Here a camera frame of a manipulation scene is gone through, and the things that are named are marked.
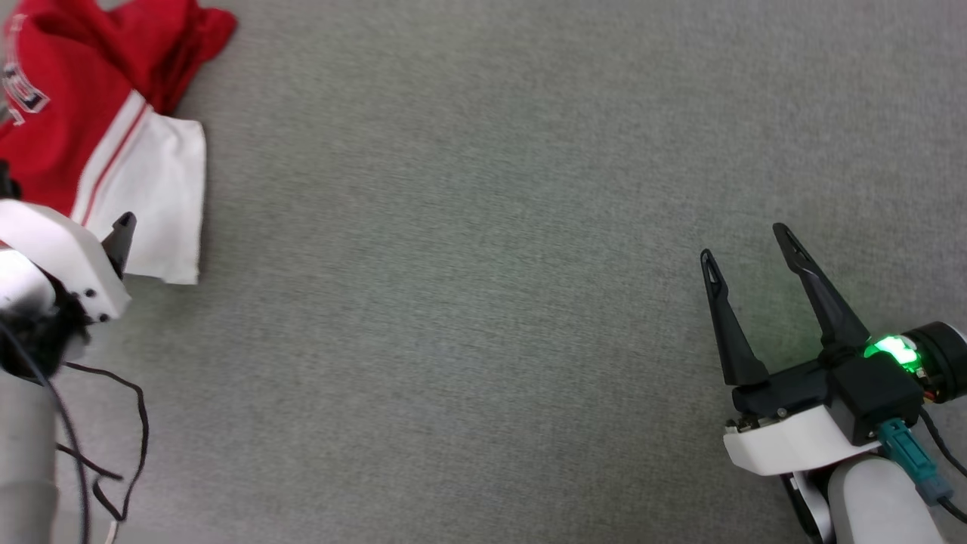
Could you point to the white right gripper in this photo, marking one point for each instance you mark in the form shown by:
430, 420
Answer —
786, 442

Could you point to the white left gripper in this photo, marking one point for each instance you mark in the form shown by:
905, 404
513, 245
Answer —
72, 257

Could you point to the red and white jersey garment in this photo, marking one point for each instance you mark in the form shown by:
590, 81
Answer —
68, 91

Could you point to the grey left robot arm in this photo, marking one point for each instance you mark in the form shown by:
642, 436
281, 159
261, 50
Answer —
26, 468

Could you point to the grey fabric sofa cushion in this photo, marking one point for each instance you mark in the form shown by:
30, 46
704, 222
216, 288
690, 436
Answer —
483, 264

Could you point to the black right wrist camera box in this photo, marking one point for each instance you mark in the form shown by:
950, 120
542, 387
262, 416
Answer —
872, 393

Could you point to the teal right camera connector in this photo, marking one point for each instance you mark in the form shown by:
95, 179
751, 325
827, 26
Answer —
903, 449

